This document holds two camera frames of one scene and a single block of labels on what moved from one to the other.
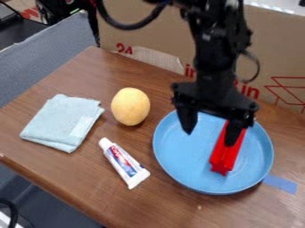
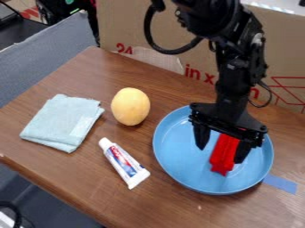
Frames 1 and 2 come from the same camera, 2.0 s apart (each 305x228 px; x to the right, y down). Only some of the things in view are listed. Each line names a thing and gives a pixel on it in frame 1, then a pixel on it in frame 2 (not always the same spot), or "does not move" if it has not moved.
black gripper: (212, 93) → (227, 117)
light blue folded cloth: (63, 122) does not move
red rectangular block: (225, 153) does not move
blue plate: (183, 154) does not move
